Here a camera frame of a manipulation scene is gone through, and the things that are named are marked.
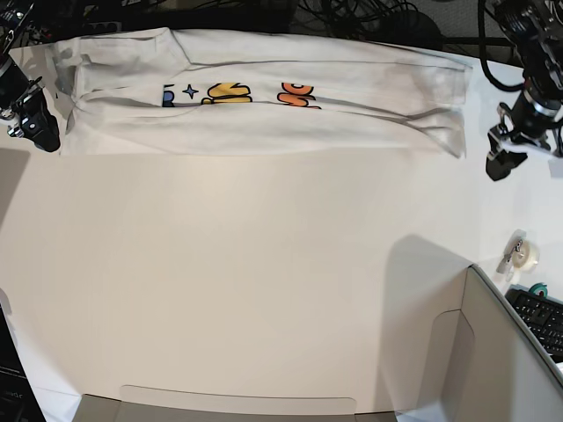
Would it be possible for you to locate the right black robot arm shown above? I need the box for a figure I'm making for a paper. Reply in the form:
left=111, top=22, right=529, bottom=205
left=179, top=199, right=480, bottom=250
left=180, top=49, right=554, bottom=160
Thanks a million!
left=1, top=1, right=61, bottom=153

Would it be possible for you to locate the beige cardboard side panel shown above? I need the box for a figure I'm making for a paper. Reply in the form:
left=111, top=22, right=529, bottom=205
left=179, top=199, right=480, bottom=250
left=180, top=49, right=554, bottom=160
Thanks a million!
left=382, top=266, right=563, bottom=422

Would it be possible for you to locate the white tape dispenser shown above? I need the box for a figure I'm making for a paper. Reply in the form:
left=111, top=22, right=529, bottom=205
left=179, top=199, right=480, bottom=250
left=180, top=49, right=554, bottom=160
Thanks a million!
left=496, top=229, right=540, bottom=285

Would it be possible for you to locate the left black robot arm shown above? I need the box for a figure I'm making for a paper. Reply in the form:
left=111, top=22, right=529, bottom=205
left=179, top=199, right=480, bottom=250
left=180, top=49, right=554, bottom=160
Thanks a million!
left=477, top=1, right=562, bottom=181

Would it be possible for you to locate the black computer keyboard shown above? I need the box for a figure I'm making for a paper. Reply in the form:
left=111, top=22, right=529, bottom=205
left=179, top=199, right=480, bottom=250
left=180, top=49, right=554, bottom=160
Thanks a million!
left=505, top=289, right=563, bottom=363

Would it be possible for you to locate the green tape roll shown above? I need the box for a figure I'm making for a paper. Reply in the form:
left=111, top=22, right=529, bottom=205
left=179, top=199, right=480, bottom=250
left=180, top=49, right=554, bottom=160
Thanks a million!
left=529, top=283, right=548, bottom=297

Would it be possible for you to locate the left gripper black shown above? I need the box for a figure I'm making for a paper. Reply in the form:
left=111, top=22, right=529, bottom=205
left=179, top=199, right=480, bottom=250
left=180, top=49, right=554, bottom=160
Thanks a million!
left=486, top=103, right=552, bottom=181

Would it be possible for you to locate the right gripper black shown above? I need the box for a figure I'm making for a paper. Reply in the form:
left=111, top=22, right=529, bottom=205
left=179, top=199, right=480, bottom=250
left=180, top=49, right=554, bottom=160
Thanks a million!
left=1, top=76, right=61, bottom=152

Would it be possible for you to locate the white t-shirt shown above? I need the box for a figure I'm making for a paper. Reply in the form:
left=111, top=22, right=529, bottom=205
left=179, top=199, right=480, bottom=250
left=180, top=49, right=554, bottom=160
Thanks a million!
left=52, top=28, right=471, bottom=158

